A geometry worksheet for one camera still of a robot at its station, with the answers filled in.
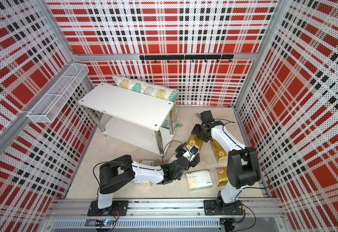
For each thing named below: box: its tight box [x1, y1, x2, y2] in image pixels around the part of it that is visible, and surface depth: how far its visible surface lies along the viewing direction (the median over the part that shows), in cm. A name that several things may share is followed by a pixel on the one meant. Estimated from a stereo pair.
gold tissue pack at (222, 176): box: [215, 166, 229, 187], surface depth 80 cm
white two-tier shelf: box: [78, 83, 175, 157], surface depth 79 cm
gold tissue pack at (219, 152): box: [210, 137, 229, 164], surface depth 88 cm
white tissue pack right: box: [185, 169, 214, 191], surface depth 80 cm
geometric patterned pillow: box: [112, 75, 180, 103], surface depth 83 cm
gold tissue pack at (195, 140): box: [187, 133, 205, 152], surface depth 84 cm
